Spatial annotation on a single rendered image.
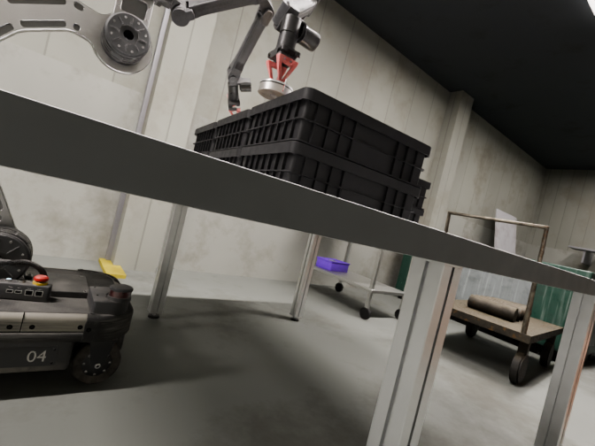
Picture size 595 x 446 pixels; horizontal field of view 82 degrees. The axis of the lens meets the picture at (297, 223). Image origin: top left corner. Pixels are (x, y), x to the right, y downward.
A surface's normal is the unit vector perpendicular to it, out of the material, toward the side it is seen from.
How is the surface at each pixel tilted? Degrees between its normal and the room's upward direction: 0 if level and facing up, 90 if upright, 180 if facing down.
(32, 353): 90
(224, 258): 90
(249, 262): 90
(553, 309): 90
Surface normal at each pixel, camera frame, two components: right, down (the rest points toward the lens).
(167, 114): 0.58, 0.15
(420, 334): -0.78, -0.18
